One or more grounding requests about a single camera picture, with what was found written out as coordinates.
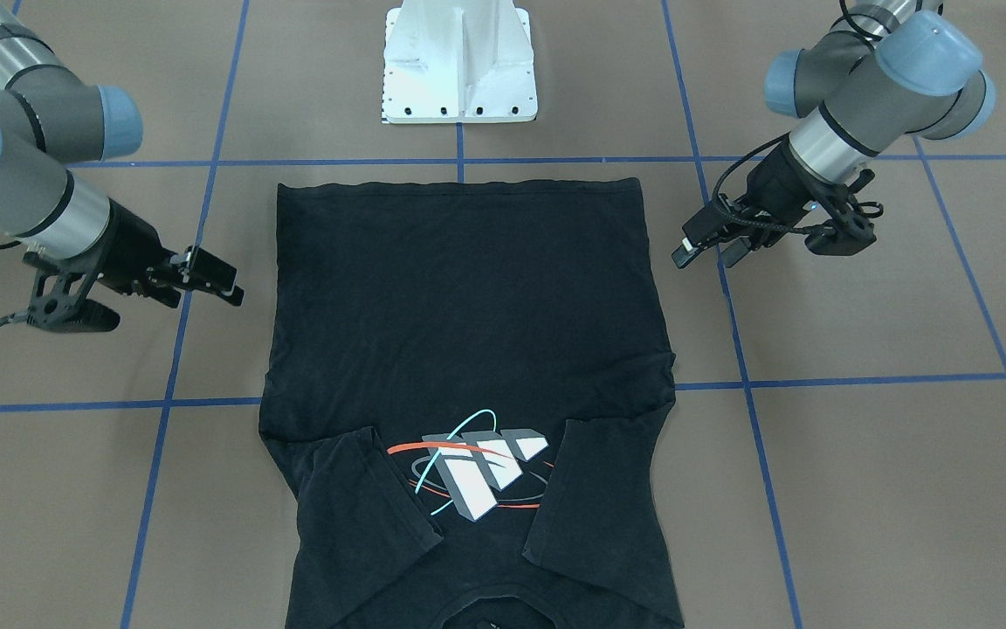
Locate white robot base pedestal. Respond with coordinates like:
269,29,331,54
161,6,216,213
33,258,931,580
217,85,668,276
381,1,539,125

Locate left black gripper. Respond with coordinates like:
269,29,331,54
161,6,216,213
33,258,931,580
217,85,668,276
672,140,819,268

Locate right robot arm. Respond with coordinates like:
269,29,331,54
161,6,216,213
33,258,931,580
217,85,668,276
0,4,244,307

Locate black printed t-shirt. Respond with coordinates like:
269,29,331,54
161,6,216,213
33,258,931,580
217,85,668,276
258,178,686,628

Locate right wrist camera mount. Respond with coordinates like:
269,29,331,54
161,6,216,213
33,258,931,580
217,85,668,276
23,250,121,334

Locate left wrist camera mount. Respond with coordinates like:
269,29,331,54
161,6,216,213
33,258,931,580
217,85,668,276
805,168,884,256

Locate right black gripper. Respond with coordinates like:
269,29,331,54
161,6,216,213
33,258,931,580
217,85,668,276
75,199,246,309

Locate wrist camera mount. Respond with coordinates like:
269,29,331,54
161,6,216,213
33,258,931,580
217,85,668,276
23,250,121,334
805,168,884,256

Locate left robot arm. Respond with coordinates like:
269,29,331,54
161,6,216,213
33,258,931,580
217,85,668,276
672,1,997,268

